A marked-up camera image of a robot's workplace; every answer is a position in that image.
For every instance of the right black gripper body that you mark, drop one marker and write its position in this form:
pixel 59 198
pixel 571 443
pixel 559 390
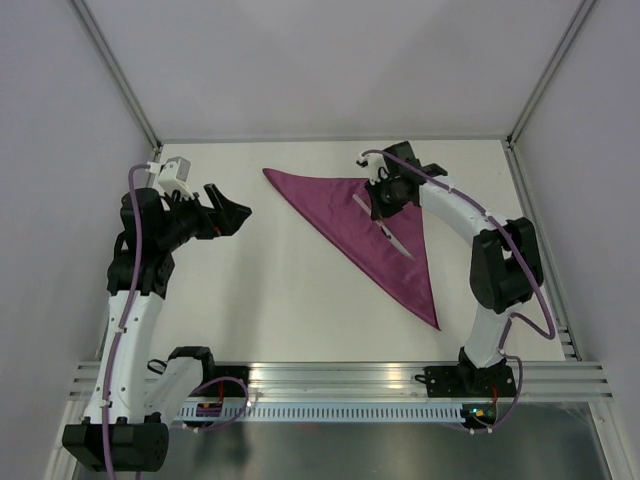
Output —
pixel 386 196

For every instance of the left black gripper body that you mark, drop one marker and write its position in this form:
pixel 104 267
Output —
pixel 186 219

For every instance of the knife with pink handle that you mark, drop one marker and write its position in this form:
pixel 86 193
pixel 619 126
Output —
pixel 383 228

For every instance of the purple cloth napkin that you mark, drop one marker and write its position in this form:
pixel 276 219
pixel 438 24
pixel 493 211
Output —
pixel 327 205

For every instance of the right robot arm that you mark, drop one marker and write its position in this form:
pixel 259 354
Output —
pixel 505 268

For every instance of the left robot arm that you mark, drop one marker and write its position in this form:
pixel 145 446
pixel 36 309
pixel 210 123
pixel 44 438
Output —
pixel 126 425

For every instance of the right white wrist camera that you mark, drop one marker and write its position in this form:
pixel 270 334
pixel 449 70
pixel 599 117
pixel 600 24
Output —
pixel 375 166

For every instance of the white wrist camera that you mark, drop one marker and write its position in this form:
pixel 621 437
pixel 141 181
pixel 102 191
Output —
pixel 171 177
pixel 375 166

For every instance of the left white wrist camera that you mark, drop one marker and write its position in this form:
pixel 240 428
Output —
pixel 171 177

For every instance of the aluminium front rail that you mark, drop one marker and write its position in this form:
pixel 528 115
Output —
pixel 543 382

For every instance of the aluminium rail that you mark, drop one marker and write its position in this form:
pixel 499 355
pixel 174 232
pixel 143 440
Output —
pixel 552 285
pixel 543 382

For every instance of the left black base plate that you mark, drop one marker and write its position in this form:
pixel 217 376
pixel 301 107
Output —
pixel 239 374

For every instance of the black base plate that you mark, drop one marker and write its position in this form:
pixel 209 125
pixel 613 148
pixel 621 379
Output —
pixel 239 374
pixel 459 381

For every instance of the right side aluminium rail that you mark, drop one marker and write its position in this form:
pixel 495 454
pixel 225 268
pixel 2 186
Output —
pixel 552 285

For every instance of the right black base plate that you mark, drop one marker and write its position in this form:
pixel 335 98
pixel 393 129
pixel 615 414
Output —
pixel 459 381

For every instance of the white slotted cable duct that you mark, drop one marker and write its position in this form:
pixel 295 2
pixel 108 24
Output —
pixel 329 412

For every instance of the left aluminium frame post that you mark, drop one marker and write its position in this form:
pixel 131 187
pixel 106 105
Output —
pixel 82 11

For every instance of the aluminium frame post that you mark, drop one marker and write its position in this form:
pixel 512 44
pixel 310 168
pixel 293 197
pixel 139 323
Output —
pixel 82 11
pixel 554 64

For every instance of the right aluminium frame post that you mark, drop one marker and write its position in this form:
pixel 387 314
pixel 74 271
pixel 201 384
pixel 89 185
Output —
pixel 554 64

